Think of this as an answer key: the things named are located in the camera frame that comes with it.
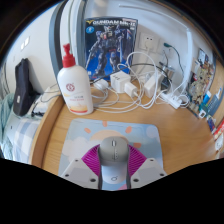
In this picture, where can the small white cube clock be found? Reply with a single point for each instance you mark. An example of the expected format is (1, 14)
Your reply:
(202, 113)

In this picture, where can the white power adapter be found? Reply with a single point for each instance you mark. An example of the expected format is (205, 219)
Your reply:
(151, 86)

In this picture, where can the teal blanket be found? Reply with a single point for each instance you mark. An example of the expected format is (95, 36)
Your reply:
(6, 126)

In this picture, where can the white wall socket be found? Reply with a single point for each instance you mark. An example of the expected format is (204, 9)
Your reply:
(149, 41)

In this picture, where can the colourful figurine box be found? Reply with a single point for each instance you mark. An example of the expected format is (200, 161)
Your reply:
(201, 73)

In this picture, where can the white red-pump lotion bottle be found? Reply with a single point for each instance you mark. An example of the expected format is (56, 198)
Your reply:
(75, 90)

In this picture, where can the blue spray bottle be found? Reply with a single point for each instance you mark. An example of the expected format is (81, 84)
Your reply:
(216, 101)

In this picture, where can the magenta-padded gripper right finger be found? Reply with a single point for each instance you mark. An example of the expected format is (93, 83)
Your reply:
(150, 170)

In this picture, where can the grey metal desk frame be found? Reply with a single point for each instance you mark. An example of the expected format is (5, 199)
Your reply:
(56, 33)

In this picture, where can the black bag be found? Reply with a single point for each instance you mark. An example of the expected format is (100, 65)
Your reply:
(23, 90)

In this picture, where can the white charger block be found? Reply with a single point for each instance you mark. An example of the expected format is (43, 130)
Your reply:
(119, 81)

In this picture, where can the blue robot model kit box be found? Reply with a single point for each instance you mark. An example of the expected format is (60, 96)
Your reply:
(110, 46)

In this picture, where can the pastel sun cloud mouse pad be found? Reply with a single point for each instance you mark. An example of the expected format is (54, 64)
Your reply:
(83, 136)

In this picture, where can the white power strip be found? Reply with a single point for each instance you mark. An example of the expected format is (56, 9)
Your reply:
(171, 100)

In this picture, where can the white grey computer mouse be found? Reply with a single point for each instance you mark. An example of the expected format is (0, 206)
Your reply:
(113, 156)

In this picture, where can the white light switch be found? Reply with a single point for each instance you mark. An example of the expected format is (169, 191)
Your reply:
(25, 43)

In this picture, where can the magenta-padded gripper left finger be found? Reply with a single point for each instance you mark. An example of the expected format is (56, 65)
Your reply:
(76, 171)

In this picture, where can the bed with checked bedding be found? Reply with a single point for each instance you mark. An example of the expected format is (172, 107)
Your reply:
(23, 140)

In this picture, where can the white desk lamp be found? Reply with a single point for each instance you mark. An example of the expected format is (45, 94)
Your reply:
(189, 50)

